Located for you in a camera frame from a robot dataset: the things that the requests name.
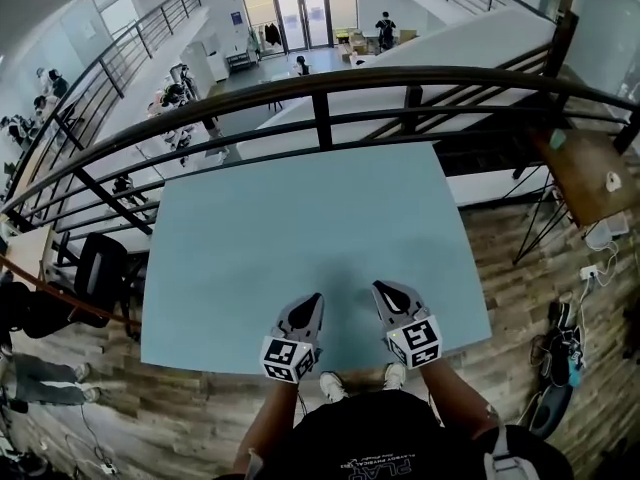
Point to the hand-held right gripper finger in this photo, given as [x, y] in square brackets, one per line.
[402, 298]
[386, 310]

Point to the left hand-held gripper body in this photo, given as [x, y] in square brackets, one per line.
[287, 360]

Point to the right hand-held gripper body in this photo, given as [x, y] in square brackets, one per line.
[417, 343]

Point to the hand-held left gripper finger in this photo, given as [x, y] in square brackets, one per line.
[316, 318]
[292, 318]

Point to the person's right forearm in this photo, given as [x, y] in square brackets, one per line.
[450, 398]

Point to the person's left forearm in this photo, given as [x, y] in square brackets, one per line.
[270, 418]

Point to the clear plastic container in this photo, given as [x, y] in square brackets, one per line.
[607, 230]

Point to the person's white right shoe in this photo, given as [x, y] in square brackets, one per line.
[395, 375]

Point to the person's white shoe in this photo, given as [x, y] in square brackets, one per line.
[395, 375]
[332, 387]

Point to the person's white left shoe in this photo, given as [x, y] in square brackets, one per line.
[332, 387]

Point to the person's black t-shirt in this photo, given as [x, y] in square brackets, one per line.
[380, 433]

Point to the black backpack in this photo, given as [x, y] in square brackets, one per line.
[560, 348]

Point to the dark blue oval object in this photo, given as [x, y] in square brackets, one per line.
[550, 408]

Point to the blue bottle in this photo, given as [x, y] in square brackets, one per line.
[575, 374]

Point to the brown wooden coat rack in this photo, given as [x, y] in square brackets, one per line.
[130, 321]

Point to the white power strip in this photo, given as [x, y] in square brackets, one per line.
[589, 271]
[108, 468]

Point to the black office chair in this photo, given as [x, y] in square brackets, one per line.
[100, 268]

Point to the wooden side table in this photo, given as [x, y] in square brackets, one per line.
[585, 178]

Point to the pale green cup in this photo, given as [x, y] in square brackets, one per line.
[558, 139]

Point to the black curved metal railing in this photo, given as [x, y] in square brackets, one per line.
[320, 84]

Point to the white tape roll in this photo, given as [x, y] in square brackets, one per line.
[612, 181]

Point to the black garment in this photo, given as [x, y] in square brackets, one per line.
[35, 313]

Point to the black low shelf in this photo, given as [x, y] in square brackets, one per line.
[240, 63]

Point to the white cabinet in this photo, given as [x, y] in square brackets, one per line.
[200, 65]

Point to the light wooden desk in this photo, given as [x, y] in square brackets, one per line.
[27, 253]

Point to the black hanging jacket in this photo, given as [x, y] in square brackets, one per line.
[272, 34]

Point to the glass entrance door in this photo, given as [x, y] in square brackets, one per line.
[290, 18]

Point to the blue wall sign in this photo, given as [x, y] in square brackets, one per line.
[236, 18]

